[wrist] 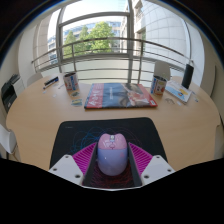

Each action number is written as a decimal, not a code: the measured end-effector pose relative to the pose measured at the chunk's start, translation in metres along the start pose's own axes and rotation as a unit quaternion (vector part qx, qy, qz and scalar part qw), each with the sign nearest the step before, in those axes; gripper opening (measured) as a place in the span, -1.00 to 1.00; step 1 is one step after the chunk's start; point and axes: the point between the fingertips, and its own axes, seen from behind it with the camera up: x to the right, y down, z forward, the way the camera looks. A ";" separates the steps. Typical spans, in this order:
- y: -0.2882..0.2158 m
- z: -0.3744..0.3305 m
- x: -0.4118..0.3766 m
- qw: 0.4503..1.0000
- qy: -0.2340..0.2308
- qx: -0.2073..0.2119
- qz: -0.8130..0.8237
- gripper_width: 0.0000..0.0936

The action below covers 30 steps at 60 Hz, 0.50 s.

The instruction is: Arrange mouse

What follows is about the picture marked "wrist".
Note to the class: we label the small dark blue box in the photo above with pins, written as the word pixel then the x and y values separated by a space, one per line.
pixel 51 82

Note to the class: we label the black and white printer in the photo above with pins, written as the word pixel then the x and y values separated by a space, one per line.
pixel 9 93

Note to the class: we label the pink and lilac computer mouse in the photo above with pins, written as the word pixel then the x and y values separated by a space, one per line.
pixel 112 155

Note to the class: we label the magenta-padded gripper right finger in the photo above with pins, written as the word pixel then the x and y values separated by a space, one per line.
pixel 156 166

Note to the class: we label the white and blue booklet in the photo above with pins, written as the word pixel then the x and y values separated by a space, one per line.
pixel 178 90

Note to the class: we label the small printed card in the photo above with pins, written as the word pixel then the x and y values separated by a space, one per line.
pixel 76 102
pixel 75 94

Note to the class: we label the black cylinder speaker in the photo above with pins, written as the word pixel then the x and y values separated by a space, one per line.
pixel 187 76

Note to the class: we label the metal balcony railing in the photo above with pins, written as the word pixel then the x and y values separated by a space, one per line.
pixel 100 39

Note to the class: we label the red and blue magazine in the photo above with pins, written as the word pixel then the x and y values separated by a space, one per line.
pixel 120 95

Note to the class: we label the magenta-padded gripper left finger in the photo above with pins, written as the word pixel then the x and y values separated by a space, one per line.
pixel 68 166

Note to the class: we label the black mouse pad, red-blue print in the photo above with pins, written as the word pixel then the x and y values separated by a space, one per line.
pixel 76 133

